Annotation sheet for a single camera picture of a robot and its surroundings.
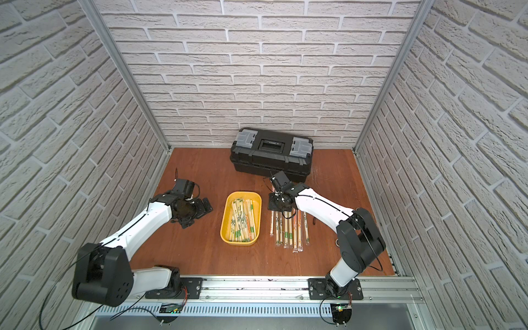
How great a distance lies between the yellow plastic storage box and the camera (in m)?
0.85

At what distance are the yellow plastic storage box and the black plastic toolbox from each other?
0.47ft

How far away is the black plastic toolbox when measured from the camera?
94cm
